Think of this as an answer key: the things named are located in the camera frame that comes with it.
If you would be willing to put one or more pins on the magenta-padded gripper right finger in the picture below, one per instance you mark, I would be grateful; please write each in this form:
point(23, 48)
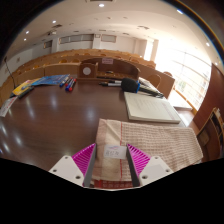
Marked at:
point(151, 168)

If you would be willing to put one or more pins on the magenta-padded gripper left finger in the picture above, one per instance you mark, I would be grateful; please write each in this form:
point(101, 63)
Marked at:
point(68, 168)

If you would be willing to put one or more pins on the beige towel with red stripes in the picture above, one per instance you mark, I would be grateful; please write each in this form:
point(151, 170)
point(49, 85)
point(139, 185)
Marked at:
point(160, 140)

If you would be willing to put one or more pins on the white open book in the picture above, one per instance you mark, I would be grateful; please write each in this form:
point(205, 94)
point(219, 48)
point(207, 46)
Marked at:
point(150, 108)

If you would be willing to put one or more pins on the wooden shelf unit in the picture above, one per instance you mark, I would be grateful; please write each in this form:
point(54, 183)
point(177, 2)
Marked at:
point(213, 133)

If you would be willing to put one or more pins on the red marker pen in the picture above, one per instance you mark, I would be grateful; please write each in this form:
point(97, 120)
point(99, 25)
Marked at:
point(72, 85)

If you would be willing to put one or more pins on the printed paper stack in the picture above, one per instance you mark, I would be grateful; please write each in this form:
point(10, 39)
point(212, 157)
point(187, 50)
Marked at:
point(146, 83)

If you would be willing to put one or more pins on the black whiteboard eraser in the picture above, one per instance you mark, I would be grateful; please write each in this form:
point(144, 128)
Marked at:
point(26, 92)

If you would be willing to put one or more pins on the white paper sheet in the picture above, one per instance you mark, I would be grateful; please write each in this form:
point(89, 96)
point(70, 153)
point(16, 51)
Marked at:
point(6, 106)

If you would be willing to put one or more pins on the wooden chair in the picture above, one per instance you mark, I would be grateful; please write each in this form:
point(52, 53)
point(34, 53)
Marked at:
point(154, 80)

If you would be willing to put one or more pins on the blue booklet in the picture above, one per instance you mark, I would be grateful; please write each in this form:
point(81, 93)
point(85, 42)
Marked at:
point(50, 80)

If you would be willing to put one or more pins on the yellow booklet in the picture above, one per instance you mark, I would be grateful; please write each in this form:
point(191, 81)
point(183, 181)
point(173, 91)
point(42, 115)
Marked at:
point(22, 87)

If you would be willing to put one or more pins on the black marker pen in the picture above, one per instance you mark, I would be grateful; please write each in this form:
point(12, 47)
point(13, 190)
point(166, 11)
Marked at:
point(110, 84)

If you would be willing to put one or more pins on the large bright window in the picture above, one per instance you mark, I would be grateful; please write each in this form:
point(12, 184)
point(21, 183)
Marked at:
point(183, 70)

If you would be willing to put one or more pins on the wooden desk organizer box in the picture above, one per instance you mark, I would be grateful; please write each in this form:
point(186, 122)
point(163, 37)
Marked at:
point(100, 68)

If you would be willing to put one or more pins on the rows of wooden auditorium seats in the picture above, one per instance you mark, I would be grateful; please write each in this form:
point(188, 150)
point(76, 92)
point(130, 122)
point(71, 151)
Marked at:
point(50, 63)

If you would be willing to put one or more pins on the black gooseneck microphone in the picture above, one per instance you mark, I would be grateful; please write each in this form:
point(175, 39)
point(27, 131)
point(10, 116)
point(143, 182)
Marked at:
point(9, 70)

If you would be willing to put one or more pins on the recessed ceiling lights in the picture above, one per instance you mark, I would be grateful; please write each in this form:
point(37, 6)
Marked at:
point(101, 5)

